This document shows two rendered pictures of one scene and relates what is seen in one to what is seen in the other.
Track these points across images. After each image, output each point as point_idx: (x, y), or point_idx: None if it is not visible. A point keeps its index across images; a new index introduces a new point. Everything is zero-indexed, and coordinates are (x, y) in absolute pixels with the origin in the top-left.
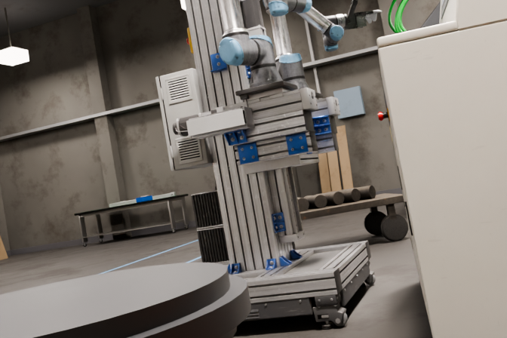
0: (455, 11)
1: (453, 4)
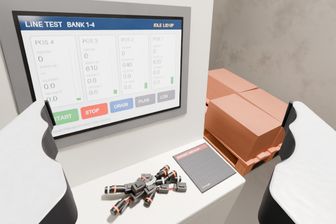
0: (200, 133)
1: (187, 129)
